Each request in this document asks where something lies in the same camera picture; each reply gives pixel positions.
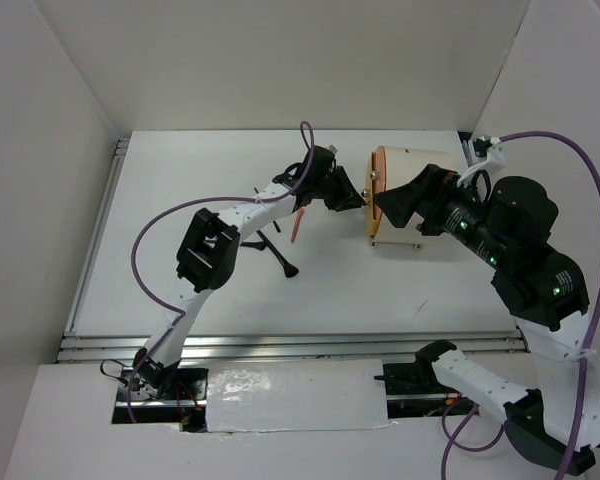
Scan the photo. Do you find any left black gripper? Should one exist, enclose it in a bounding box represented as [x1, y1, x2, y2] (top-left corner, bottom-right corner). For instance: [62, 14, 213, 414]
[313, 165, 366, 213]

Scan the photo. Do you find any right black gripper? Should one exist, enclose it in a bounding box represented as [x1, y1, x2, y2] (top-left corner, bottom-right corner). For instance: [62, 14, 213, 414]
[370, 158, 506, 262]

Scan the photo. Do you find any yellow drawer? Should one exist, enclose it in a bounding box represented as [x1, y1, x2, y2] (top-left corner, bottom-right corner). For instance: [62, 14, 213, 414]
[362, 187, 382, 238]

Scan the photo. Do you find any orange top drawer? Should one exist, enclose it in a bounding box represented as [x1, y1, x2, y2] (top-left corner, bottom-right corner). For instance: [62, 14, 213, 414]
[367, 146, 386, 198]

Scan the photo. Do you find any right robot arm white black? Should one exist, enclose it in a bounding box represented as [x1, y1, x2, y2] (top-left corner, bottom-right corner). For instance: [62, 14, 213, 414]
[374, 164, 600, 476]

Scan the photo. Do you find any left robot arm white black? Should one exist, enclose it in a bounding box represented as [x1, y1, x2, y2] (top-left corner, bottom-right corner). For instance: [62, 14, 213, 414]
[131, 146, 365, 399]

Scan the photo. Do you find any coral orange makeup applicator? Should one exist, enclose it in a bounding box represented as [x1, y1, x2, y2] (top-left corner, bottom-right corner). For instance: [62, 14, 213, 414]
[290, 208, 305, 244]

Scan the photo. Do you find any thin black eyeliner stick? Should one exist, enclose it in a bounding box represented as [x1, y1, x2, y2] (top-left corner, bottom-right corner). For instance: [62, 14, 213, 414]
[253, 187, 282, 233]

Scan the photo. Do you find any black brush lying diagonal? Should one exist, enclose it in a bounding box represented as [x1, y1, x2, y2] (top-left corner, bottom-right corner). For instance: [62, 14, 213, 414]
[257, 231, 299, 278]

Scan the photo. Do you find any black brush lying horizontal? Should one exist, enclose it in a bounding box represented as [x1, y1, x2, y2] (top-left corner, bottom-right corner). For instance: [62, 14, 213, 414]
[240, 241, 267, 251]

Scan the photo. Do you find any white cover sheet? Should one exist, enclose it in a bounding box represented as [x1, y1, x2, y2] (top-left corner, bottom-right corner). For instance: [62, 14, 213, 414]
[206, 360, 391, 433]

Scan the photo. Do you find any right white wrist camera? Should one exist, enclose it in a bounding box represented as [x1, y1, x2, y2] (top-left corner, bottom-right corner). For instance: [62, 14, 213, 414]
[457, 136, 506, 187]

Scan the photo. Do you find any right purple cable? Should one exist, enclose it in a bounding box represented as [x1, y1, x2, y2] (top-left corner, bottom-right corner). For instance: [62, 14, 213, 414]
[439, 130, 600, 480]

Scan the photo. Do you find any purple cable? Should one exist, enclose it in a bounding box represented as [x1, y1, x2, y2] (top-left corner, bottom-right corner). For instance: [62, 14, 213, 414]
[127, 120, 316, 424]
[439, 130, 600, 480]

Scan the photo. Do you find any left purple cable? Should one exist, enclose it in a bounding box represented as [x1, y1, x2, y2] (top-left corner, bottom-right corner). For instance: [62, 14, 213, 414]
[127, 120, 316, 424]

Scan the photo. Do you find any aluminium rail frame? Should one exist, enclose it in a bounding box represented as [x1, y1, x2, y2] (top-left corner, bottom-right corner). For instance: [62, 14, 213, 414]
[57, 131, 526, 365]

